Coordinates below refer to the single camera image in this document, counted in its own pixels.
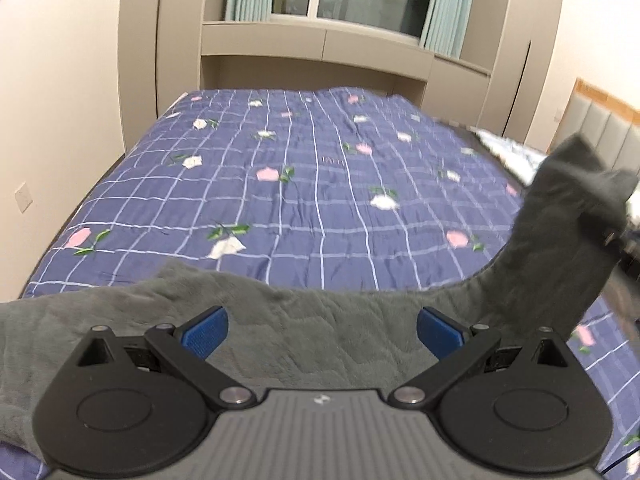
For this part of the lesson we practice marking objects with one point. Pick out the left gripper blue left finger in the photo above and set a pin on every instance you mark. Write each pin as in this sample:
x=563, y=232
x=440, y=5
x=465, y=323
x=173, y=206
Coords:
x=179, y=354

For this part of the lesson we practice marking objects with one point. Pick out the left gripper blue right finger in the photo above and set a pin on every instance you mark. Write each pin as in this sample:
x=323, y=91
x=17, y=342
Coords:
x=460, y=351

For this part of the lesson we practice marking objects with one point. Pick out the grey fleece pants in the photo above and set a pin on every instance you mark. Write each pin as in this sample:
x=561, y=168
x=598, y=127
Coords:
x=548, y=273

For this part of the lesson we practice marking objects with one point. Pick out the grey padded headboard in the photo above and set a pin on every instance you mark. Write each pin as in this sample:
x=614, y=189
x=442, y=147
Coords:
x=609, y=125

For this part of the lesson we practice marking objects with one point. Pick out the white patterned pillow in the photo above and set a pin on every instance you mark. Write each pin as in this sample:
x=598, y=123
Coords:
x=520, y=160

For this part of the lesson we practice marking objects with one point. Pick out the blue plaid floral quilt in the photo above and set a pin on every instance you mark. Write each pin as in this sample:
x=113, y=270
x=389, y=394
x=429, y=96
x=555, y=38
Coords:
x=337, y=190

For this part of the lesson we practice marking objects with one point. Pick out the beige right wardrobe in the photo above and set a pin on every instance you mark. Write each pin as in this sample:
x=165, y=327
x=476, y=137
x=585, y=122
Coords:
x=510, y=44

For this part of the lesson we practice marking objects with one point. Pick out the beige wardrobe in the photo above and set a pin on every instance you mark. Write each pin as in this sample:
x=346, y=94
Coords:
x=510, y=44
x=158, y=57

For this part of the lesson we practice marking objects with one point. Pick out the beige window shelf cabinet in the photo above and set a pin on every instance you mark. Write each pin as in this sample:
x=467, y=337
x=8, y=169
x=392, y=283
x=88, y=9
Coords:
x=296, y=56

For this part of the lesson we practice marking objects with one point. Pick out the right light blue curtain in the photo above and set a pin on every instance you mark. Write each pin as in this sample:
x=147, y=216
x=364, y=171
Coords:
x=445, y=26

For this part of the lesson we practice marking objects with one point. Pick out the beige left wardrobe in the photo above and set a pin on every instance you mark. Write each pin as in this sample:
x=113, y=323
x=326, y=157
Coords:
x=158, y=57

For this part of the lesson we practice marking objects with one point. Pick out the white wall socket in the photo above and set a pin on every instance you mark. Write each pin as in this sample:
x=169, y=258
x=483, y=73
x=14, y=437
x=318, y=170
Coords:
x=23, y=197

